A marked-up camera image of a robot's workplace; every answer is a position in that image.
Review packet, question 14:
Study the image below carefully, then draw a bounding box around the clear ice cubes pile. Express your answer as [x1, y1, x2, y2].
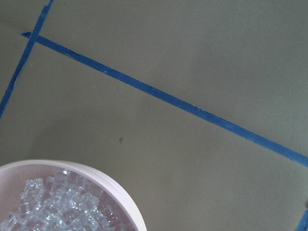
[0, 168, 130, 231]

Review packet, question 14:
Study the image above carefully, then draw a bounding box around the pink bowl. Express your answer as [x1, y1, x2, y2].
[0, 158, 147, 231]

